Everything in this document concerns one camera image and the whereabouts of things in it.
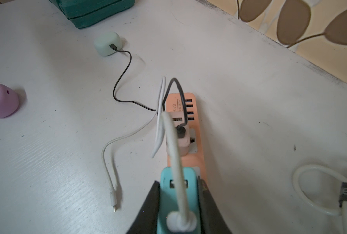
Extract white usb cable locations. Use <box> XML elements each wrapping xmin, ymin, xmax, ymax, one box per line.
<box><xmin>101</xmin><ymin>76</ymin><xmax>198</xmax><ymax>234</ymax></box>

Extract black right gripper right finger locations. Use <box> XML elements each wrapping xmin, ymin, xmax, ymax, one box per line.
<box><xmin>197</xmin><ymin>178</ymin><xmax>232</xmax><ymax>234</ymax></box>

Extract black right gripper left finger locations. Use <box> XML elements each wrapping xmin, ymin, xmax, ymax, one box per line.
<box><xmin>127</xmin><ymin>181</ymin><xmax>160</xmax><ymax>234</ymax></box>

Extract mint green earbuds case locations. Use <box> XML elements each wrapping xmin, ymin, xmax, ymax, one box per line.
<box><xmin>94</xmin><ymin>32</ymin><xmax>123</xmax><ymax>56</ymax></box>

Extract black usb cable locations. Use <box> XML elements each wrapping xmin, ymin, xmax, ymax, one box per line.
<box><xmin>109</xmin><ymin>43</ymin><xmax>189</xmax><ymax>138</ymax></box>

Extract green plastic tool case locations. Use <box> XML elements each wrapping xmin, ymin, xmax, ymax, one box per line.
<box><xmin>50</xmin><ymin>0</ymin><xmax>135</xmax><ymax>29</ymax></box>

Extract teal usb charger adapter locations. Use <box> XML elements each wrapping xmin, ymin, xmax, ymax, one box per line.
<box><xmin>156</xmin><ymin>166</ymin><xmax>202</xmax><ymax>234</ymax></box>

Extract pink usb charger adapter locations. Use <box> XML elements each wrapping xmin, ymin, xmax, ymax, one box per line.
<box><xmin>164</xmin><ymin>111</ymin><xmax>191</xmax><ymax>157</ymax></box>

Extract pink power strip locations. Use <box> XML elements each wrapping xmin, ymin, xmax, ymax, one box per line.
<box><xmin>166</xmin><ymin>93</ymin><xmax>207</xmax><ymax>181</ymax></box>

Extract purple earbuds case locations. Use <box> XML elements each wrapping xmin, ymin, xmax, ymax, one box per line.
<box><xmin>0</xmin><ymin>84</ymin><xmax>19</xmax><ymax>119</ymax></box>

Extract white power strip cord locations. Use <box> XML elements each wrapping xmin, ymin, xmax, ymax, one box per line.
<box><xmin>291</xmin><ymin>163</ymin><xmax>347</xmax><ymax>234</ymax></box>

